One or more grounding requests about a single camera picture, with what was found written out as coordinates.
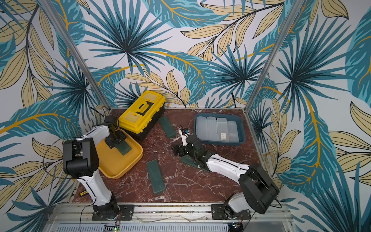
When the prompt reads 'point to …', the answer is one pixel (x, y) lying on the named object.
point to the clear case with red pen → (212, 129)
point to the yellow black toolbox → (139, 119)
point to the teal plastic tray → (238, 118)
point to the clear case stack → (233, 134)
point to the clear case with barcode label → (222, 134)
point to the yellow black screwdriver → (83, 193)
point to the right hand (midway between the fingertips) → (177, 143)
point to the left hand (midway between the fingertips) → (120, 141)
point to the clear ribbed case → (201, 127)
